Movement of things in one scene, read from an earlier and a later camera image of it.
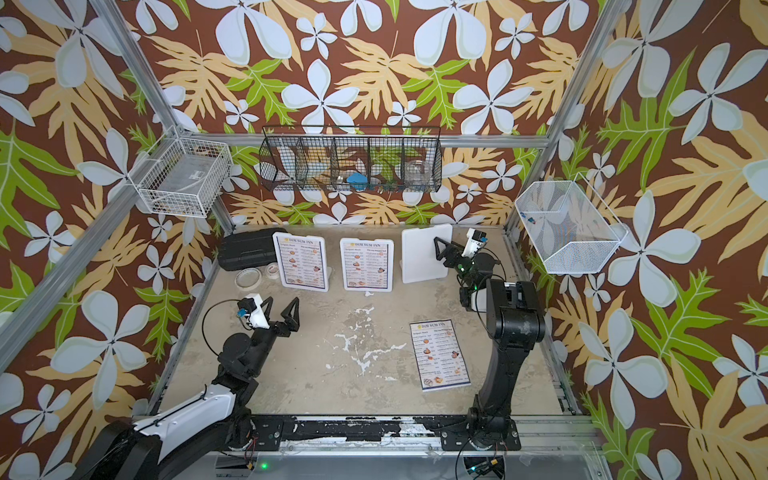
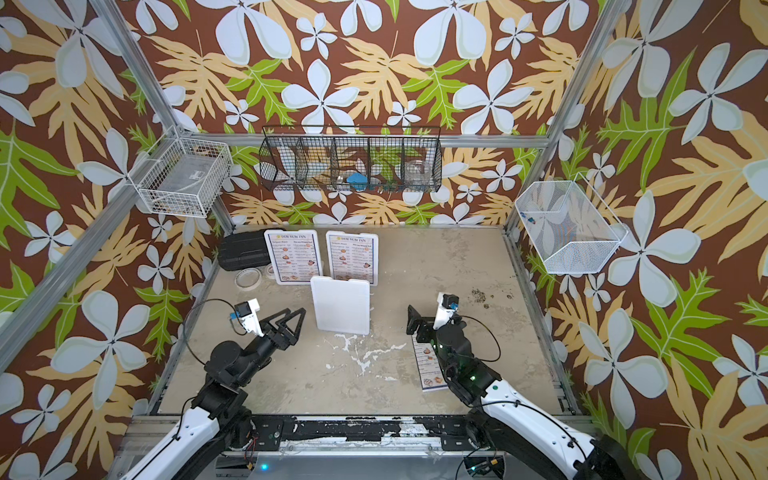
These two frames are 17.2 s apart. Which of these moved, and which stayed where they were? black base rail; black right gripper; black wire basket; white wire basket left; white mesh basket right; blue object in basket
Moved: black right gripper
Stayed: blue object in basket; white mesh basket right; white wire basket left; black wire basket; black base rail
